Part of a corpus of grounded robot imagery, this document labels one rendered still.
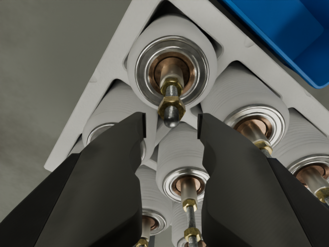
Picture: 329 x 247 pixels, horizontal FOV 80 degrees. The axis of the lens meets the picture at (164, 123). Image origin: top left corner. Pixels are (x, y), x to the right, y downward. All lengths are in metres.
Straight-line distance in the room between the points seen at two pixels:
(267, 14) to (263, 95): 0.26
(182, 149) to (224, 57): 0.14
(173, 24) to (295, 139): 0.22
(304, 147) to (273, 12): 0.28
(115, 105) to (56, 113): 0.35
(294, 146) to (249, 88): 0.11
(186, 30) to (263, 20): 0.30
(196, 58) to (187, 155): 0.14
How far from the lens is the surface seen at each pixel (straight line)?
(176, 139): 0.31
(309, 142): 0.32
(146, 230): 0.37
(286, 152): 0.31
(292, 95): 0.34
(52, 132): 0.64
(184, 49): 0.20
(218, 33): 0.28
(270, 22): 0.49
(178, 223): 0.42
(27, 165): 0.78
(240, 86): 0.26
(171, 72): 0.18
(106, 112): 0.25
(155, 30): 0.20
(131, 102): 0.27
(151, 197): 0.35
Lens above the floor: 0.45
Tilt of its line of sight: 58 degrees down
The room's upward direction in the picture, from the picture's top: 177 degrees counter-clockwise
